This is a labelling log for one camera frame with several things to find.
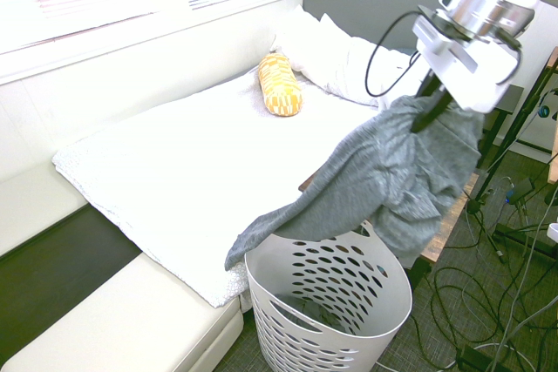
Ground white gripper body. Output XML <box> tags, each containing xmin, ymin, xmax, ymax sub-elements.
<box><xmin>420</xmin><ymin>39</ymin><xmax>521</xmax><ymax>114</ymax></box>

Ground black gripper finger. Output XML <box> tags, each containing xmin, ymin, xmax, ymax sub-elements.
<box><xmin>417</xmin><ymin>71</ymin><xmax>442</xmax><ymax>101</ymax></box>
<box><xmin>409</xmin><ymin>91</ymin><xmax>453</xmax><ymax>135</ymax></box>

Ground grey knit garment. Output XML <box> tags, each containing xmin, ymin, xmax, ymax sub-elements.
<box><xmin>224</xmin><ymin>93</ymin><xmax>484</xmax><ymax>272</ymax></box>

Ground white perforated laundry basket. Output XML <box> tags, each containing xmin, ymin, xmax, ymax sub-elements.
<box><xmin>243</xmin><ymin>221</ymin><xmax>413</xmax><ymax>372</ymax></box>

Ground white bed pillow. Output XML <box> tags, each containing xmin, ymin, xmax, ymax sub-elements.
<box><xmin>269</xmin><ymin>4</ymin><xmax>365</xmax><ymax>53</ymax></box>
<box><xmin>288</xmin><ymin>35</ymin><xmax>427</xmax><ymax>110</ymax></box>

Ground black power adapter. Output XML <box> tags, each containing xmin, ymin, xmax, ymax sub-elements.
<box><xmin>505</xmin><ymin>177</ymin><xmax>537</xmax><ymax>207</ymax></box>

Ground yellow patterned bolster pillow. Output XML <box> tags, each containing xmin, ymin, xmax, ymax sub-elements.
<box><xmin>256</xmin><ymin>52</ymin><xmax>305</xmax><ymax>118</ymax></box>

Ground black power brick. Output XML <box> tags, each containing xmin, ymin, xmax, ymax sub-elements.
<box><xmin>454</xmin><ymin>344</ymin><xmax>494</xmax><ymax>372</ymax></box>

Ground white circle-print bed cover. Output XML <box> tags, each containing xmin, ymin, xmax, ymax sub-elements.
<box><xmin>51</xmin><ymin>64</ymin><xmax>393</xmax><ymax>308</ymax></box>

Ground white cushioned bench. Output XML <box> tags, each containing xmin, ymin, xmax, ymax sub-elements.
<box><xmin>0</xmin><ymin>252</ymin><xmax>245</xmax><ymax>372</ymax></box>

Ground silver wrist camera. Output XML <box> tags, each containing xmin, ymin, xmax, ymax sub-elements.
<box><xmin>412</xmin><ymin>17</ymin><xmax>477</xmax><ymax>73</ymax></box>

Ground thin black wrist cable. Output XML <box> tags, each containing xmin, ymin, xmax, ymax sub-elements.
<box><xmin>364</xmin><ymin>9</ymin><xmax>525</xmax><ymax>98</ymax></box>

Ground black camera tripod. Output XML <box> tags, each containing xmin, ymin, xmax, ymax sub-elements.
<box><xmin>464</xmin><ymin>45</ymin><xmax>558</xmax><ymax>269</ymax></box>

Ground tangled black floor cables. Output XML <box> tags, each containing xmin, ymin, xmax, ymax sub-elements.
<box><xmin>409</xmin><ymin>197</ymin><xmax>558</xmax><ymax>372</ymax></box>

